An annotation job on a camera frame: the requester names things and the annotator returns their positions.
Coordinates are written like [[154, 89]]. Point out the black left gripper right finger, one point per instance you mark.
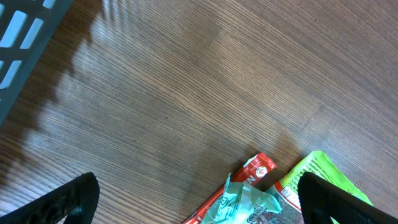
[[322, 202]]

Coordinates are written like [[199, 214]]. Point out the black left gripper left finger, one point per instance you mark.
[[74, 202]]

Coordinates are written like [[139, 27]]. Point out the green snack bag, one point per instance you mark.
[[285, 190]]

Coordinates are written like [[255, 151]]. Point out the red coffee stick sachet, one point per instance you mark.
[[250, 173]]

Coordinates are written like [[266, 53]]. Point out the teal snack packet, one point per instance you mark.
[[240, 203]]

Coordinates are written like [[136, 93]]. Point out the grey plastic shopping basket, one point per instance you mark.
[[26, 28]]

